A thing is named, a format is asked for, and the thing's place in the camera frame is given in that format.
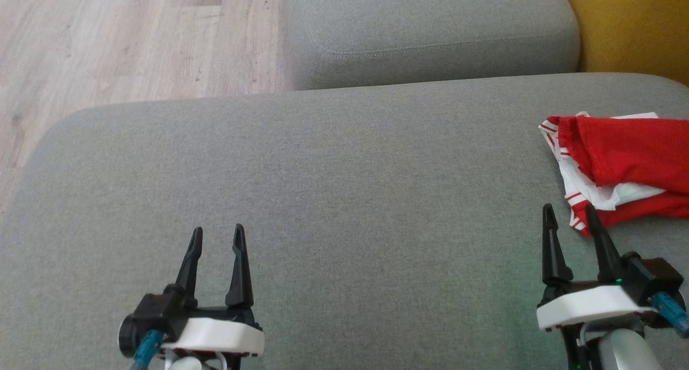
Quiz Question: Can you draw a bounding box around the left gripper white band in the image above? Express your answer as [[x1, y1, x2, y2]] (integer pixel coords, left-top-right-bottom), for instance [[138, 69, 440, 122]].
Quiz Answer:
[[161, 224, 265, 358]]

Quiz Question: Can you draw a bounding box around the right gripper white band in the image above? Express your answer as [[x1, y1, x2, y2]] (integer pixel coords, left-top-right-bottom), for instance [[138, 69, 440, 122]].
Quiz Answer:
[[536, 204, 655, 332]]

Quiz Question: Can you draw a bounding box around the red jersey with white sleeves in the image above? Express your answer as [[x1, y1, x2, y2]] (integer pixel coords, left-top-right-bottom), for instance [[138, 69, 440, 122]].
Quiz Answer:
[[539, 111, 689, 238]]

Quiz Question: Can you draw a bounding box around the grey sofa seat cushion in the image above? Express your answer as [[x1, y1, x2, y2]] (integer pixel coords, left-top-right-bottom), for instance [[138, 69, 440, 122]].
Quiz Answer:
[[0, 72, 689, 370]]

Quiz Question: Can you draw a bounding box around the yellow panel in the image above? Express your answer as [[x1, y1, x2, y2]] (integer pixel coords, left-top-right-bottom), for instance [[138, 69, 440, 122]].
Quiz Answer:
[[559, 0, 689, 86]]

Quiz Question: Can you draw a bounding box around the grey sofa side cushion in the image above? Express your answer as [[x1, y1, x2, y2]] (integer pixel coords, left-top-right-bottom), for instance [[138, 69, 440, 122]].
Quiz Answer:
[[285, 0, 581, 92]]

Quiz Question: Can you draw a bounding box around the left cable with blue plug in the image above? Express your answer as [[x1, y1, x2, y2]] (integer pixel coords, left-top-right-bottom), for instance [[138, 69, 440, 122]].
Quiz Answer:
[[129, 330, 165, 370]]

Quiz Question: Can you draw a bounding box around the cable with blue plug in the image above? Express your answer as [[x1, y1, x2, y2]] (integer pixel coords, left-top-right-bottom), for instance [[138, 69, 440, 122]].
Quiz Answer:
[[650, 293, 689, 339], [129, 330, 165, 370]]

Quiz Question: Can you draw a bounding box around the right cable with blue plug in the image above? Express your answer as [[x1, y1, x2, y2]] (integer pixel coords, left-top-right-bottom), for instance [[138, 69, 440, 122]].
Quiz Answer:
[[650, 293, 689, 339]]

